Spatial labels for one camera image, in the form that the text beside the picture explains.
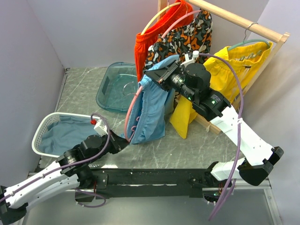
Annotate grey-blue cloth in basket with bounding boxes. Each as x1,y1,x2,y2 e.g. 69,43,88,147
38,114,101,157

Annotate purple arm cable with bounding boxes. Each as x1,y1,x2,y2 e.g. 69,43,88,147
199,52,247,222
0,113,110,204

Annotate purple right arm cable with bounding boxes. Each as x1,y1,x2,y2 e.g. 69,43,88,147
199,52,247,222

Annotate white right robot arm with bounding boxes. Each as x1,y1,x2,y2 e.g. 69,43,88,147
145,61,284,187

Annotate camouflage patterned shorts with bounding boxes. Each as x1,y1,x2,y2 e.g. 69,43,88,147
142,11,213,70

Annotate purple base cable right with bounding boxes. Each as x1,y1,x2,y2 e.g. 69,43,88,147
206,180,235,207

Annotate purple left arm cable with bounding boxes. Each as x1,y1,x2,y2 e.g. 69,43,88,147
0,113,110,204

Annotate green hanger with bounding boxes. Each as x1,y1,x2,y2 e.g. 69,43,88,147
227,22,270,52

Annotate orange shorts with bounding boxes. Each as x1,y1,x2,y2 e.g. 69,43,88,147
134,0,193,81

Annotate light blue shorts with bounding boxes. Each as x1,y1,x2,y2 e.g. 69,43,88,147
117,54,180,145

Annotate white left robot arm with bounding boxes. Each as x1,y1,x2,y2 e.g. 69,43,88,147
0,131,129,225

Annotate pink hanger with camouflage shorts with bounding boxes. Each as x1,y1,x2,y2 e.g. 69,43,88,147
161,9,202,38

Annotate teal plastic basin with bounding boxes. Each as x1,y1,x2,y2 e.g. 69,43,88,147
96,62,137,113

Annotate yellow hanger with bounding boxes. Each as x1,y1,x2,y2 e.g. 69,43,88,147
141,0,181,35

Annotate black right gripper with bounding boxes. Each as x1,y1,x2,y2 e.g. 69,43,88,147
146,59,197,103

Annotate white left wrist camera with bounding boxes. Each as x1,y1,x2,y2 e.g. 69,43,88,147
90,119,108,136

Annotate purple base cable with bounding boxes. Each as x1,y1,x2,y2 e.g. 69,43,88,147
206,180,235,207
75,188,106,209

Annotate pink wavy hanger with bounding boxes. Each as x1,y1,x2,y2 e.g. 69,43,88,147
124,86,143,142

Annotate wooden clothes rack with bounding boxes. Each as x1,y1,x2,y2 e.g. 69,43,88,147
157,0,291,135

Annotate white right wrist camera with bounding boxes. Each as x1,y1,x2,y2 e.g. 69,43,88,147
180,51,199,67

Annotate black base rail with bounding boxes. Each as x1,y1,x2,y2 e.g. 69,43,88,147
79,167,226,198

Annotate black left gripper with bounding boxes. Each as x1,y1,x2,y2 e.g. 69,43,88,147
87,129,132,164

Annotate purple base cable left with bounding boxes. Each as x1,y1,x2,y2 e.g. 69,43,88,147
75,188,106,209

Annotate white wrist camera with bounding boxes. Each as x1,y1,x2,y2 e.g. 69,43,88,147
90,119,108,136
180,51,199,67

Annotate yellow shorts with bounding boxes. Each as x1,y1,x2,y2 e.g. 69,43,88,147
170,46,260,139

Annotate white perforated laundry basket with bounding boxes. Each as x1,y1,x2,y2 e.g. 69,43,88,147
31,112,104,158

